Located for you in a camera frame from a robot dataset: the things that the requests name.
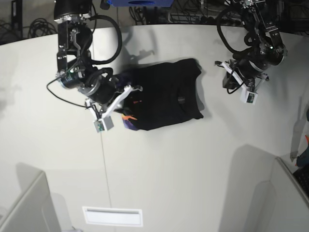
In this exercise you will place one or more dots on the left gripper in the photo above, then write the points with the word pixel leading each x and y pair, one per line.
pixel 243 75

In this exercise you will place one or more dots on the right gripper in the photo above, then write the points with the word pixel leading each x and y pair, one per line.
pixel 107 90

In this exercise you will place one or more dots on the black T-shirt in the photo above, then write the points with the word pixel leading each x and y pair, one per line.
pixel 168 96

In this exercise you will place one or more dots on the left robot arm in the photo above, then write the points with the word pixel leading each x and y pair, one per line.
pixel 265 47

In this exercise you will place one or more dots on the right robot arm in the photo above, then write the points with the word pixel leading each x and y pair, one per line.
pixel 75 66

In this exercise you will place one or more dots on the black power strip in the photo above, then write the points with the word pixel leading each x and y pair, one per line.
pixel 225 21

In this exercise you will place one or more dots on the blue box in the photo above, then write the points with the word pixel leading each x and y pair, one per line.
pixel 146 3

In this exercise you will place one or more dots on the teal orange object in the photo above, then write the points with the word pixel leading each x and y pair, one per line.
pixel 303 159

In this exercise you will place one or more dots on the white label plate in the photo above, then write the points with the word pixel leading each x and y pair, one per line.
pixel 113 216

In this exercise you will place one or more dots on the black keyboard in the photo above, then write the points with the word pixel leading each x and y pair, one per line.
pixel 301 176

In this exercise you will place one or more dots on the right grey partition panel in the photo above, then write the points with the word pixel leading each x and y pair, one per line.
pixel 291 210

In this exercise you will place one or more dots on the grey partition panel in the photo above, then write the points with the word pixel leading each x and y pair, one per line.
pixel 291 210
pixel 33 210

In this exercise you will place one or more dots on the left grey partition panel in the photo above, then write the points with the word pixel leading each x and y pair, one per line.
pixel 33 210

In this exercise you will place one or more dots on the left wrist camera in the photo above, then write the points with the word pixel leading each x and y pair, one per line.
pixel 248 97

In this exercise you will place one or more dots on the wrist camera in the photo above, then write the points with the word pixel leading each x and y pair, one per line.
pixel 103 124
pixel 248 97

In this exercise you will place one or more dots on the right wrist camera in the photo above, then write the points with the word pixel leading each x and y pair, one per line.
pixel 103 124

